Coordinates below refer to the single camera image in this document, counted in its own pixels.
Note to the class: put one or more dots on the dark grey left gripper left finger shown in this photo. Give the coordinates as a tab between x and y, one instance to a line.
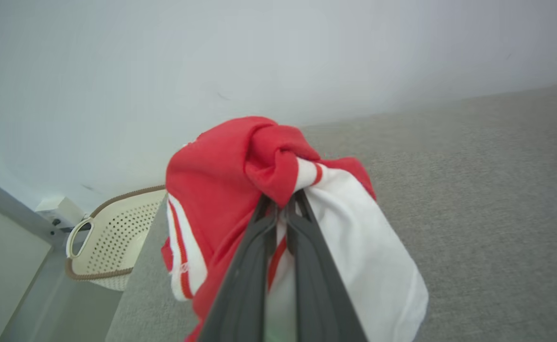
245	285

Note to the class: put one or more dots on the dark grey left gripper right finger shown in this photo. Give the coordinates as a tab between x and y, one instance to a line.
316	294

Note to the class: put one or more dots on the red and white jersey shirt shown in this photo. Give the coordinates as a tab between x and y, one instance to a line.
212	180

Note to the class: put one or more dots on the cream perforated laundry basket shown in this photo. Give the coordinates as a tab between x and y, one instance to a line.
117	237

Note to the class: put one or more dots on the small white wall box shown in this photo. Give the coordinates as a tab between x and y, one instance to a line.
57	209

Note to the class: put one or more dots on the grey metal frame rail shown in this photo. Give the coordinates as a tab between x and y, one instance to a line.
7	206

